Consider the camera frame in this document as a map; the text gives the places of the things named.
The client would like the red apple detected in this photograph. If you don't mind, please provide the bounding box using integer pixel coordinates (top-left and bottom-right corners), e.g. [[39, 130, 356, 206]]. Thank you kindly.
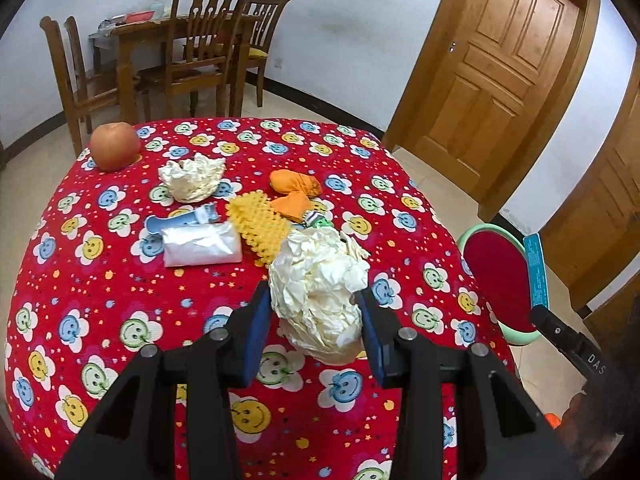
[[90, 122, 142, 172]]

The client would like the small crumpled paper ball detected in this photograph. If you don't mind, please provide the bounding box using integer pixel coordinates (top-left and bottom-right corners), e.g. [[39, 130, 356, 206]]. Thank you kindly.
[[158, 153, 227, 204]]

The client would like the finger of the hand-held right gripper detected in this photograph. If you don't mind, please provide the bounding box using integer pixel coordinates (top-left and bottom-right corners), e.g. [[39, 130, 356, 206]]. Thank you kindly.
[[530, 305, 591, 366]]

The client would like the white plastic bag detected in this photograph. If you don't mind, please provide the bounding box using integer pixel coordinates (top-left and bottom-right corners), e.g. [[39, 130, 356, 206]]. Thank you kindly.
[[162, 222, 243, 267]]

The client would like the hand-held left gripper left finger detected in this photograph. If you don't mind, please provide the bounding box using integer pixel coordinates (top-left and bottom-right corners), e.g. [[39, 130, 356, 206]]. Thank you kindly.
[[55, 280, 273, 480]]

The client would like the large paper ball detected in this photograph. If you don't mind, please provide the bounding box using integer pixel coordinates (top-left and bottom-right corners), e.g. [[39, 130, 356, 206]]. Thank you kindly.
[[269, 226, 372, 366]]

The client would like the wooden dining table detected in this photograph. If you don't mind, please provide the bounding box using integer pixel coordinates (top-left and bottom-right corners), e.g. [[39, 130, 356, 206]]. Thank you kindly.
[[112, 12, 261, 123]]

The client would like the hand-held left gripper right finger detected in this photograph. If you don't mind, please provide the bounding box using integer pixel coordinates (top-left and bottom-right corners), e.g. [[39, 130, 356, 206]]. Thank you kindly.
[[354, 289, 581, 480]]

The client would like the grey small table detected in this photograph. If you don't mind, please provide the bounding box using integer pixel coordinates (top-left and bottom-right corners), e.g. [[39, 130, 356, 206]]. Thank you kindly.
[[89, 27, 121, 73]]

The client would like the red stool with green rim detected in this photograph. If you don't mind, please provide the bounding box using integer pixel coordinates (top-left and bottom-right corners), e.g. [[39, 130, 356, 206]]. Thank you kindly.
[[457, 224, 548, 347]]

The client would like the wooden panel door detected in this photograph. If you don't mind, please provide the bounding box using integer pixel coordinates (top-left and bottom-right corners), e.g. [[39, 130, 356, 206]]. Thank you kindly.
[[540, 60, 640, 321], [382, 0, 601, 221]]

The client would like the red smiley flower tablecloth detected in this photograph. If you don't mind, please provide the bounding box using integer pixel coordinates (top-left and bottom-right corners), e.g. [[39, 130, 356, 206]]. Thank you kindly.
[[2, 116, 517, 480]]

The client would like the wooden slat-back chair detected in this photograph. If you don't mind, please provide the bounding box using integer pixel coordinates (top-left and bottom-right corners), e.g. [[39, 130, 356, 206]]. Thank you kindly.
[[235, 0, 292, 108], [40, 15, 138, 158], [142, 0, 259, 121], [64, 15, 146, 126]]

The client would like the yellow foam fruit net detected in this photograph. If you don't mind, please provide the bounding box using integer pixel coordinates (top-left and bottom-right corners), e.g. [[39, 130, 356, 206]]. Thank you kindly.
[[226, 194, 292, 267]]

